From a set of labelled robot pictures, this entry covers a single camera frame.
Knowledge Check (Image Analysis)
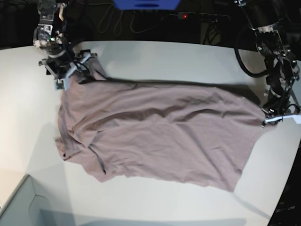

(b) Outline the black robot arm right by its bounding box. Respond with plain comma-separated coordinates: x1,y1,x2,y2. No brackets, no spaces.
33,0,97,89

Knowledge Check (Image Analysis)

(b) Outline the blue box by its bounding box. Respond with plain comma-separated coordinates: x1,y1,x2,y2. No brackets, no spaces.
113,0,181,10

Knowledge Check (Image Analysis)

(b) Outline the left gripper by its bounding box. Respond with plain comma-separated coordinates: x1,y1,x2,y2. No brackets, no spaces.
262,91,294,120

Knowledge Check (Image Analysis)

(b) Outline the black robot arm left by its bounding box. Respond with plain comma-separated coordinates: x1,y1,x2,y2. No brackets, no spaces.
234,0,301,124

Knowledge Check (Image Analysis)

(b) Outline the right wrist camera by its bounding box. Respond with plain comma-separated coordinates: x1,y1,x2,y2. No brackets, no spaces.
39,49,97,90

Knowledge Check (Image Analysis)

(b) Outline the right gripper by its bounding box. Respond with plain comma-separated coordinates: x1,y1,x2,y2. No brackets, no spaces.
44,53,94,80

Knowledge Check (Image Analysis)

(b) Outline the pink t-shirt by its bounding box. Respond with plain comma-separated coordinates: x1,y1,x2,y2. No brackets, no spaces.
56,59,270,192

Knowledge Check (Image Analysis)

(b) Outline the black power strip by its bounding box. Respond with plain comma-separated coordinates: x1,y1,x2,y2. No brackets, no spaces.
177,12,230,23

